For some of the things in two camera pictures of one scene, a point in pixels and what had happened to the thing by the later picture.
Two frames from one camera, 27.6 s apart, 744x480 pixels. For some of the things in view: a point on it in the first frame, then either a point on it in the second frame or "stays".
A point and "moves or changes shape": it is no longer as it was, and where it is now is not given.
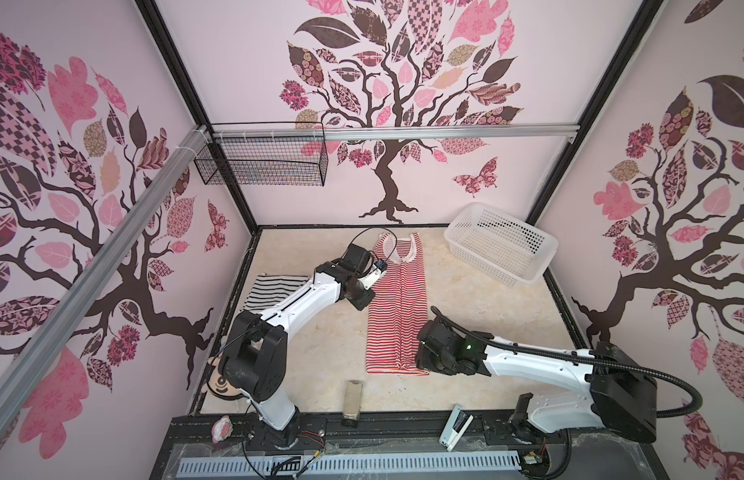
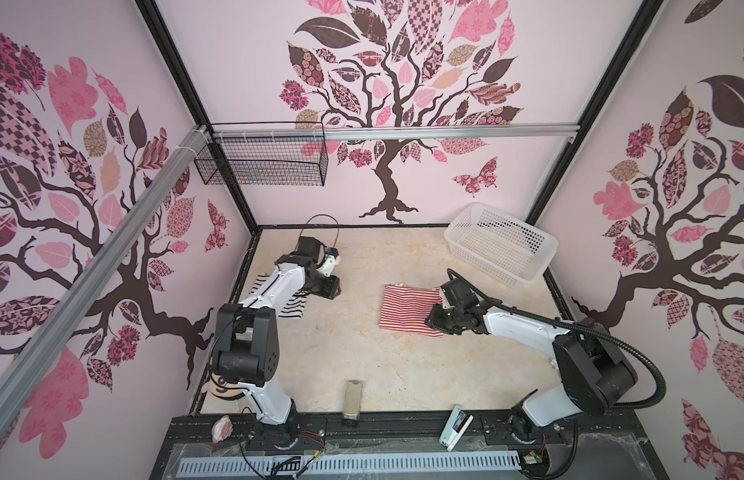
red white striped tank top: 397,324 moves or changes shape
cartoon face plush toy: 220,386 stays
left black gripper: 366,298 → 327,290
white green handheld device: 456,426 stays
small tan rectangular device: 352,403 stays
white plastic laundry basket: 500,246 stays
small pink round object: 222,429 stays
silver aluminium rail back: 472,132 stays
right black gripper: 422,361 → 434,319
